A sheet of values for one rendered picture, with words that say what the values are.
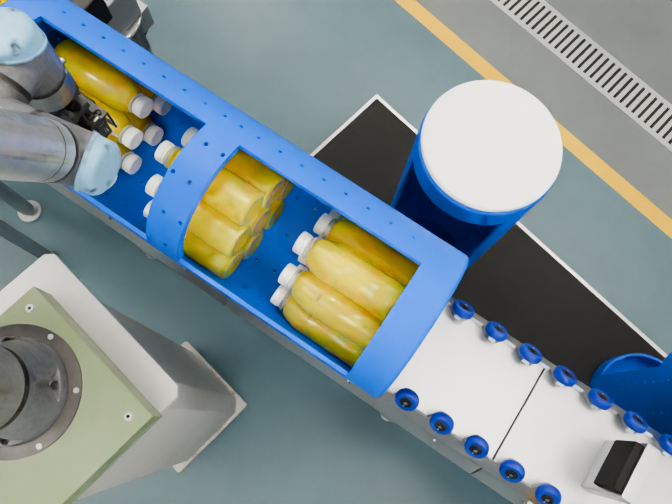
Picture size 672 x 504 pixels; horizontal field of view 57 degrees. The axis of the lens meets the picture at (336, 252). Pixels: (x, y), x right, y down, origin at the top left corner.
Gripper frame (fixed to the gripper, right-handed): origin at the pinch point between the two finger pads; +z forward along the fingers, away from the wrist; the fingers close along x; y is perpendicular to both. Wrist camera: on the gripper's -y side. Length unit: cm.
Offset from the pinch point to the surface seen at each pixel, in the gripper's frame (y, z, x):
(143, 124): 1.9, 7.5, 10.2
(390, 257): 56, -4, 12
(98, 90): -3.1, -3.2, 8.3
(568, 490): 107, 18, -1
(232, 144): 26.0, -12.7, 10.5
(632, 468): 108, 3, 6
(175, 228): 25.7, -8.6, -5.0
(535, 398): 93, 17, 10
